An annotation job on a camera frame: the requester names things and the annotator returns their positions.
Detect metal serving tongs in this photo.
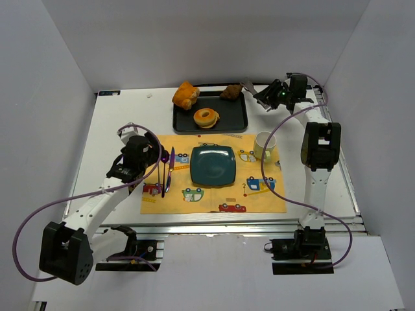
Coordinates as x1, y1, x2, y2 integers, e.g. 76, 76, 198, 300
239, 80, 275, 112

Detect orange bread roll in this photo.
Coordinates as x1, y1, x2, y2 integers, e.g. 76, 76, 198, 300
172, 81, 200, 110

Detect dark brown bread piece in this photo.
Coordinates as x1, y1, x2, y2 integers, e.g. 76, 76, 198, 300
220, 84, 243, 101

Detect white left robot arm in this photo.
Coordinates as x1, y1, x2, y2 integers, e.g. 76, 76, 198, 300
39, 130, 164, 285

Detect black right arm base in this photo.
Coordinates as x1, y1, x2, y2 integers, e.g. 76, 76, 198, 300
263, 238, 334, 275

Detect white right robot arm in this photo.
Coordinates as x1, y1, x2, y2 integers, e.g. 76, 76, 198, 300
243, 73, 341, 235

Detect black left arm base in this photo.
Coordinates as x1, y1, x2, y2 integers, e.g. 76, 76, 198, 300
95, 225, 164, 272

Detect purple iridescent spoon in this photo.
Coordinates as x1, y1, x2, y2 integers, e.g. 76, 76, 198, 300
161, 151, 170, 198

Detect iridescent table knife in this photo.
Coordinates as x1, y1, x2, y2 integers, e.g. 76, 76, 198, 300
165, 147, 175, 192

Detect dark teal square plate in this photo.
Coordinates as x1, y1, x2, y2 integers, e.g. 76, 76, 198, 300
190, 145, 236, 187

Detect pale yellow mug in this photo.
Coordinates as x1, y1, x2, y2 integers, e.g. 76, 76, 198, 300
253, 131, 276, 162

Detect bagel sandwich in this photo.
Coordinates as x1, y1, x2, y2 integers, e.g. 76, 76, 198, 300
193, 108, 220, 128

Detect black baking tray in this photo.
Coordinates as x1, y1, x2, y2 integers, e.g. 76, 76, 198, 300
172, 91, 248, 134

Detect yellow vehicle print placemat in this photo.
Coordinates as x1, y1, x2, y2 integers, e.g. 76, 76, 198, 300
139, 134, 287, 214

